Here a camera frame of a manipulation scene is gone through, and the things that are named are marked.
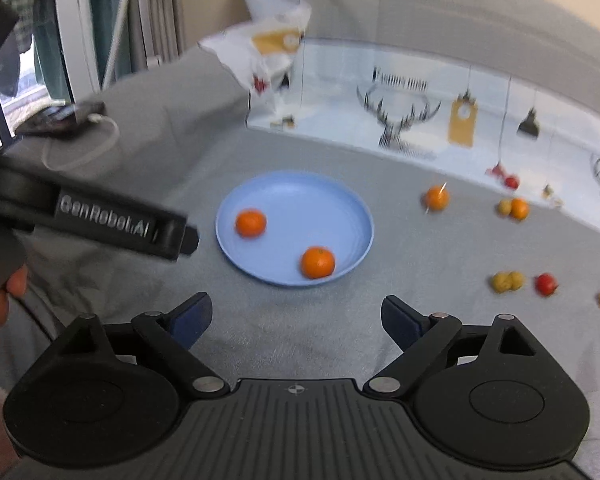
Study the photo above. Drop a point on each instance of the white pole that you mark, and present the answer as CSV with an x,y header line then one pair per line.
x,y
116,35

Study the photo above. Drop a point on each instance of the grey curtain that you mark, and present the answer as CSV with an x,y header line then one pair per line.
x,y
160,5

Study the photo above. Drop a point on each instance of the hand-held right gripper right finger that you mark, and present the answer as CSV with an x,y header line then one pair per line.
x,y
400,322

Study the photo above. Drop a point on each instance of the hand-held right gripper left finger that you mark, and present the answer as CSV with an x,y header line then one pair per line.
x,y
195,317

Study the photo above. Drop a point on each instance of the tangerine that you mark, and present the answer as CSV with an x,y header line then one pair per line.
x,y
437,197
250,223
318,262

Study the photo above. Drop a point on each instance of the printed deer and lamp cloth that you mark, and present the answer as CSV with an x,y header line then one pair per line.
x,y
340,110

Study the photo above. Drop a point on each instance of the small orange kumquat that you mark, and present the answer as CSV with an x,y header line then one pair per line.
x,y
520,208

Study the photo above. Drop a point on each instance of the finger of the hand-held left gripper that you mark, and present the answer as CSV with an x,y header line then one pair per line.
x,y
190,241

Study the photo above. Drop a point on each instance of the black phone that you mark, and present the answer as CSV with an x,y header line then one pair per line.
x,y
60,119

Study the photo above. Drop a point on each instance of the white window frame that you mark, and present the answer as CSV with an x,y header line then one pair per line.
x,y
77,25

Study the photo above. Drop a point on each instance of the red cherry tomato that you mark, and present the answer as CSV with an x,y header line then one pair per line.
x,y
546,284
512,181

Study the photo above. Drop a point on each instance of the blue plate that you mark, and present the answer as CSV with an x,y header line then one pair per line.
x,y
300,205

